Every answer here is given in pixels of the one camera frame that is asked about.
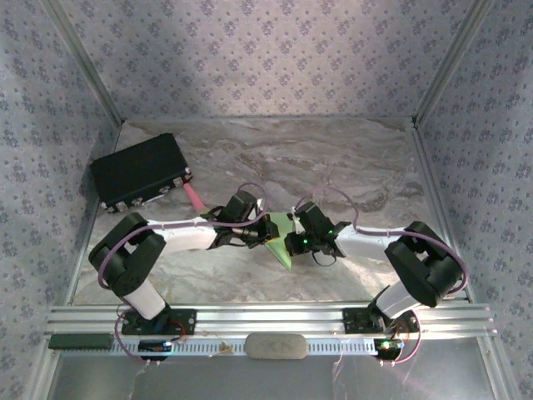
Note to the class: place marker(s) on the light green paper sheet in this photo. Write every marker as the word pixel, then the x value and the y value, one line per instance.
pixel 280 252

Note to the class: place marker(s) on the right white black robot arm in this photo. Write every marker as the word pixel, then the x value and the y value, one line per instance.
pixel 366 246

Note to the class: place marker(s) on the grey metal sheet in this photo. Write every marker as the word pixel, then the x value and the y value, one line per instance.
pixel 250 379

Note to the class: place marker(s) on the grey oval pad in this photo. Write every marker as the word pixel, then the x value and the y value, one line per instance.
pixel 275 346

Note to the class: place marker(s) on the black hard case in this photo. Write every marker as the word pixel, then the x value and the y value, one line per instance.
pixel 137 166

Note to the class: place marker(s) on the small beige tag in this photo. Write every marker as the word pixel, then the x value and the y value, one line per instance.
pixel 226 349

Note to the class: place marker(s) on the small lit circuit board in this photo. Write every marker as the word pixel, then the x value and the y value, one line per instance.
pixel 152 346
pixel 389 346

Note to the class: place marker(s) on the black flat bar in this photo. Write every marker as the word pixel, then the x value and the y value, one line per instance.
pixel 79 341

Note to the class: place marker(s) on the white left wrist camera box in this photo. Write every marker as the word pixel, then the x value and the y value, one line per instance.
pixel 259 208

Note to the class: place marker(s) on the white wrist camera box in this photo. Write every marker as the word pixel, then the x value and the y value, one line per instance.
pixel 299 225
pixel 259 208

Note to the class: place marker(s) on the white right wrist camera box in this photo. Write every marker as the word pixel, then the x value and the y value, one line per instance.
pixel 299 225

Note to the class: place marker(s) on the aluminium mounting rail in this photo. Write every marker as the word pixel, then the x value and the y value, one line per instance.
pixel 270 321

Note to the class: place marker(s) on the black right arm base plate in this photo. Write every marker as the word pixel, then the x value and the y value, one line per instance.
pixel 354 321

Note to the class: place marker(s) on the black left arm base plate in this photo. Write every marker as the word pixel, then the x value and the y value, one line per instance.
pixel 187 323

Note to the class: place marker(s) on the aluminium frame post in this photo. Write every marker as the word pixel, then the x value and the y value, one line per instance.
pixel 451 62
pixel 86 62

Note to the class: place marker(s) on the aluminium frame leg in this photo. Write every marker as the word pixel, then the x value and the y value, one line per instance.
pixel 491 366
pixel 46 375

